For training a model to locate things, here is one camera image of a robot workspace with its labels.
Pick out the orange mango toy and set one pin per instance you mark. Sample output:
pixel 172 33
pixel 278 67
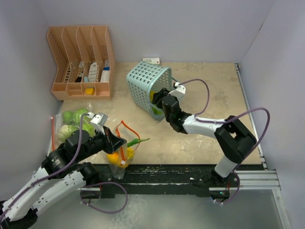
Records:
pixel 114 159

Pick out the clear orange-zip bag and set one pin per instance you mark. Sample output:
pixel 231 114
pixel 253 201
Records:
pixel 124 131
pixel 57 119

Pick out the green chili pepper toy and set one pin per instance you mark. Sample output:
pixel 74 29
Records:
pixel 136 141

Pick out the small green white box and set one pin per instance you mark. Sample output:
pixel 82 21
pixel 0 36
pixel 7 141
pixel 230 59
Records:
pixel 151 60

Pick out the black aluminium base frame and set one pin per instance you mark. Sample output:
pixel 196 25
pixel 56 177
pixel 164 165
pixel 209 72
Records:
pixel 180 180

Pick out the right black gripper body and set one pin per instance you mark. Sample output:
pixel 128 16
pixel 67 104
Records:
pixel 164 92

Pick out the orange plastic file organizer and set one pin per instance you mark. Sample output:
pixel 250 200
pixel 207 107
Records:
pixel 69 46

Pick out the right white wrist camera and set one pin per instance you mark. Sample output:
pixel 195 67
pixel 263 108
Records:
pixel 178 91

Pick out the green cabbage toy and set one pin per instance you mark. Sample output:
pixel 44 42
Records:
pixel 76 115

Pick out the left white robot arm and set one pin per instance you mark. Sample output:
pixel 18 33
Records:
pixel 62 172

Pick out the green chayote toy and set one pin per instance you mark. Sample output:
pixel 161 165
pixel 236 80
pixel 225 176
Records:
pixel 156 110

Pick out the yellow block in organizer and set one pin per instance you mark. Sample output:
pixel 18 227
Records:
pixel 89 91

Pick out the white patterned packet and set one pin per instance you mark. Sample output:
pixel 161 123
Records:
pixel 93 70

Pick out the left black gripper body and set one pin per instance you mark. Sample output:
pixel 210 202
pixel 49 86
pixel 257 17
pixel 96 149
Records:
pixel 97 143

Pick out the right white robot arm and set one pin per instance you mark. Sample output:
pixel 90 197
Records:
pixel 233 137

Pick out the yellow star fruit toy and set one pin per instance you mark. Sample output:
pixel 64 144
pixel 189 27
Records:
pixel 151 95

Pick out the white blue packet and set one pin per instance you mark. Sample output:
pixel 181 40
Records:
pixel 105 76

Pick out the light blue plastic basket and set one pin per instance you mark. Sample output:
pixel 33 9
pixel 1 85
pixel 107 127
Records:
pixel 146 77

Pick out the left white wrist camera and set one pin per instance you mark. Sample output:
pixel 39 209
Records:
pixel 98 121

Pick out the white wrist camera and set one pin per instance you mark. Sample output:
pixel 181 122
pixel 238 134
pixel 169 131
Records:
pixel 98 121
pixel 178 91

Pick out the black white item in organizer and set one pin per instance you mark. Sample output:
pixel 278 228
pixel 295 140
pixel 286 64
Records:
pixel 80 72

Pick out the yellow banana toy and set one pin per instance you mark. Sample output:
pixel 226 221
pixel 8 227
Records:
pixel 130 154

